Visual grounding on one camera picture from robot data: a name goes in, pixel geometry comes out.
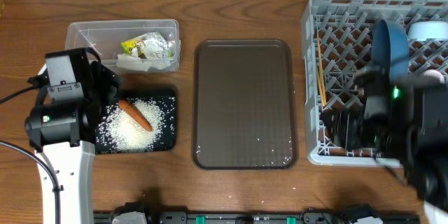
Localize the grey dishwasher rack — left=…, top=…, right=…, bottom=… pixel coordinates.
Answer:
left=301, top=0, right=447, bottom=168

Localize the black shallow tray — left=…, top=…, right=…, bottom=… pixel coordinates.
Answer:
left=92, top=87, right=178, bottom=156

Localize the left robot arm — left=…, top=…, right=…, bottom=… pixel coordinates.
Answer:
left=24, top=47, right=123, bottom=223

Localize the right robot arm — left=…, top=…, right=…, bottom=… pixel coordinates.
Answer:
left=320, top=66, right=447, bottom=223

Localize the clear plastic bin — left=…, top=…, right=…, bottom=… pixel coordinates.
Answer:
left=65, top=19, right=181, bottom=74

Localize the brown serving tray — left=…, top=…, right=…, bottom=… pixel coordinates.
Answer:
left=192, top=39, right=298, bottom=170

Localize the white tissue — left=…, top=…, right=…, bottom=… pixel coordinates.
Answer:
left=116, top=54, right=171, bottom=71

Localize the wooden chopstick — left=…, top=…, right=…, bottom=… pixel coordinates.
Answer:
left=316, top=36, right=326, bottom=98
left=316, top=67, right=326, bottom=107

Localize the pink cup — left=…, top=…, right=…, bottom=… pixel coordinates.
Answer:
left=423, top=69, right=445, bottom=84

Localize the large blue plate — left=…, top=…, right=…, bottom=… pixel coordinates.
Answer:
left=371, top=19, right=410, bottom=82

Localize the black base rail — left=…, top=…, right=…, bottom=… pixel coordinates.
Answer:
left=93, top=202, right=421, bottom=224

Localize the orange carrot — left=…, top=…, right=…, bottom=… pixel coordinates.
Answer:
left=118, top=99, right=153, bottom=132

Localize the small light blue bowl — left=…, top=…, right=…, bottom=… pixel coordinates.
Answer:
left=407, top=21, right=448, bottom=41

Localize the green yellow snack wrapper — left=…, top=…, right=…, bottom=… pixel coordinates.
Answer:
left=120, top=31, right=173, bottom=60

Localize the white rice pile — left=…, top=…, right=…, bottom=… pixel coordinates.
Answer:
left=97, top=97, right=176, bottom=153

